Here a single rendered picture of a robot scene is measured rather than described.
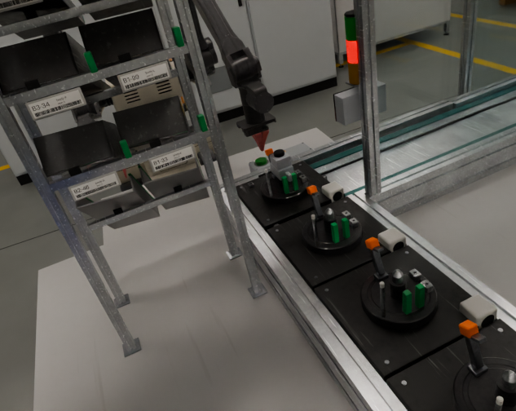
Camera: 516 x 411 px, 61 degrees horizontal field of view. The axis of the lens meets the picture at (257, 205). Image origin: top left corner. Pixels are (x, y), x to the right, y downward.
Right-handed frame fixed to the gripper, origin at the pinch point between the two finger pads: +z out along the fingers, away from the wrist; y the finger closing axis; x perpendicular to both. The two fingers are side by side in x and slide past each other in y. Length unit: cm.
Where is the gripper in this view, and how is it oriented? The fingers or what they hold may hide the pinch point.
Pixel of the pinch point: (261, 148)
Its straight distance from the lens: 132.5
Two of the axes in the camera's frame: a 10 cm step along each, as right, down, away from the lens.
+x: -4.0, -4.5, 8.0
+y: 9.0, -3.7, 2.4
